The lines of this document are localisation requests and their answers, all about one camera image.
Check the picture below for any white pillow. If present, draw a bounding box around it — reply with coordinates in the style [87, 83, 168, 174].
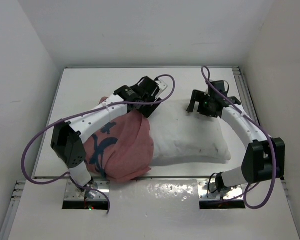
[148, 99, 232, 167]

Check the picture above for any red pink patterned pillowcase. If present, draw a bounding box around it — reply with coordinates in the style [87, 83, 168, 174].
[84, 110, 154, 183]

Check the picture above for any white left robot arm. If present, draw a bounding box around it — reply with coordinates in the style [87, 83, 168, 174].
[51, 75, 168, 191]

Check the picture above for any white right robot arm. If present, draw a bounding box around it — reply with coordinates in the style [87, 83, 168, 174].
[187, 90, 273, 193]

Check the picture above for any white front cover board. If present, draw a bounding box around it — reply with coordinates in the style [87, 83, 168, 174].
[9, 180, 299, 240]

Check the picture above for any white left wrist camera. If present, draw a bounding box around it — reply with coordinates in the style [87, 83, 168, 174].
[155, 79, 168, 98]

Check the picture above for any aluminium frame rail right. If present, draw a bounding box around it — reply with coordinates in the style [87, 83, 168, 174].
[232, 66, 260, 125]

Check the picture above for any aluminium frame rail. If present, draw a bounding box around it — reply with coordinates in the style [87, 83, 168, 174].
[232, 66, 260, 125]
[0, 180, 26, 240]

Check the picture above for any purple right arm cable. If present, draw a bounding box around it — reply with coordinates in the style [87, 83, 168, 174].
[201, 65, 278, 209]

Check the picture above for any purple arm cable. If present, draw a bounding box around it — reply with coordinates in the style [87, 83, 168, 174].
[201, 65, 278, 209]
[20, 73, 176, 215]

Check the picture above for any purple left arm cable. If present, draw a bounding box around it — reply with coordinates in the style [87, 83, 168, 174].
[20, 73, 176, 215]

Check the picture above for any aluminium frame rail left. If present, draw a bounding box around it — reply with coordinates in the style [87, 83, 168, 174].
[0, 180, 26, 240]

